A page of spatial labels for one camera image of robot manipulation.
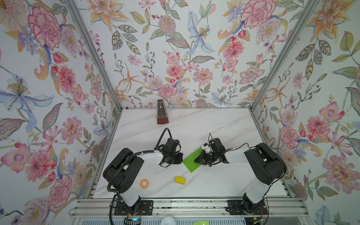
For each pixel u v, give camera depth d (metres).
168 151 0.73
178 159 0.81
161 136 0.70
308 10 0.71
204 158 0.82
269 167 0.49
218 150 0.77
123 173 0.46
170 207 0.75
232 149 0.67
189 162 0.91
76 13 0.71
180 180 0.83
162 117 1.07
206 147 0.90
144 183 0.83
